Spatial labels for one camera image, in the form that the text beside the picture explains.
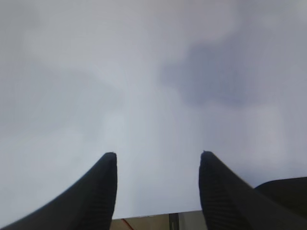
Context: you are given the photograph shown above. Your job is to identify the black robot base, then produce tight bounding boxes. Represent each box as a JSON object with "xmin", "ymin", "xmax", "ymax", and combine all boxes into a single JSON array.
[{"xmin": 255, "ymin": 177, "xmax": 307, "ymax": 218}]

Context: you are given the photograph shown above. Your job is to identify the dark vertical post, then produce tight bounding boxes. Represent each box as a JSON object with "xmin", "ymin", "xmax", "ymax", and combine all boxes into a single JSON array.
[{"xmin": 168, "ymin": 213, "xmax": 180, "ymax": 230}]

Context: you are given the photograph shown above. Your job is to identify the red floor cable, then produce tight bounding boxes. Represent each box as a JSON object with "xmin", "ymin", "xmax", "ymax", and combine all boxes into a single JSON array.
[{"xmin": 121, "ymin": 218, "xmax": 134, "ymax": 230}]

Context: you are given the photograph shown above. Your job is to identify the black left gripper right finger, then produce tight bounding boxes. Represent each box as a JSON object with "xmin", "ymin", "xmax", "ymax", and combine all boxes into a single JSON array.
[{"xmin": 199, "ymin": 151, "xmax": 307, "ymax": 230}]

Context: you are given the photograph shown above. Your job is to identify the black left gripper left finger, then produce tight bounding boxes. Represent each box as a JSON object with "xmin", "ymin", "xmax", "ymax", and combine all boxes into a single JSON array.
[{"xmin": 4, "ymin": 152, "xmax": 118, "ymax": 230}]

